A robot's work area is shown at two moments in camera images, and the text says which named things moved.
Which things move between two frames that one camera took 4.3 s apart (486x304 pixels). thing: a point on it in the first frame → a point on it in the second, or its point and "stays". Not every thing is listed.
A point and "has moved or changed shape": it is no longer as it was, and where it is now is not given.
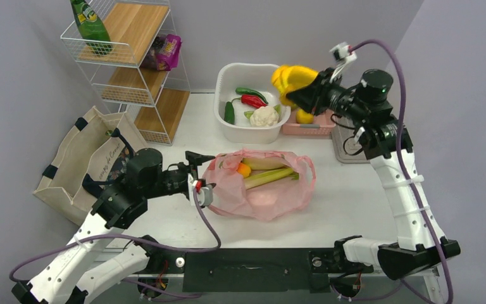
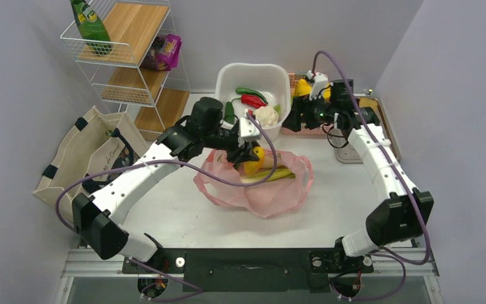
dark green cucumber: x=230 y=113 stays
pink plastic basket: x=323 y=124 stays
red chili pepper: x=251 y=101 stays
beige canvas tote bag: x=95 y=150 stays
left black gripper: x=195 y=161 → x=238 y=153
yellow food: x=287 y=78 has moved or changed shape
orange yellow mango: x=244 y=170 has moved or changed shape
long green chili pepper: x=245 y=90 stays
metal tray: x=347 y=151 stays
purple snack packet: x=163 y=54 stays
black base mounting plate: x=254 y=270 stays
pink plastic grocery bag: x=267 y=201 has moved or changed shape
